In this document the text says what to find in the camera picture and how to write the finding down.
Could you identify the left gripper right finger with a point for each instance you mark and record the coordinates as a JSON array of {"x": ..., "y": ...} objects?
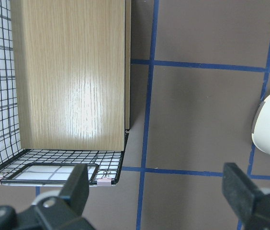
[{"x": 238, "y": 189}]

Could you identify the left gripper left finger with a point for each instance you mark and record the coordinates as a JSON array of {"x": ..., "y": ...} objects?
[{"x": 75, "y": 191}]

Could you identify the wire basket with wood shelf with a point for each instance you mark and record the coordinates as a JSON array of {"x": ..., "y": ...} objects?
[{"x": 64, "y": 89}]

